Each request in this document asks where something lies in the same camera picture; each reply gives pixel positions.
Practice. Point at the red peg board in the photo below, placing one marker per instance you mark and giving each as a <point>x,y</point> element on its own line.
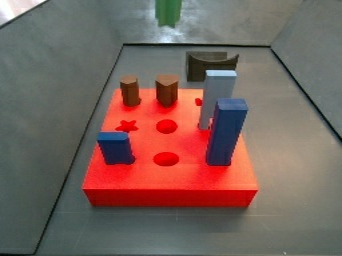
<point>169,175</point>

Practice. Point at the black curved fixture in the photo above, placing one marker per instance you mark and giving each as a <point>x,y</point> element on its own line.
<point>199,61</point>

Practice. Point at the dark blue short block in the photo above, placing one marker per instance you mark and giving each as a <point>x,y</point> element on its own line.
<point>115,147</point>

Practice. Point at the dark blue tall block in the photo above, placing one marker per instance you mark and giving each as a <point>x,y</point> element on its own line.
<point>228,123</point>

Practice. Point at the brown hexagon peg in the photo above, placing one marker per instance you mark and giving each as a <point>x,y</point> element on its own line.
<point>130,90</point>

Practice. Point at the light blue tall block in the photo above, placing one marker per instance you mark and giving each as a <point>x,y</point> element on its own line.
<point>220,83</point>

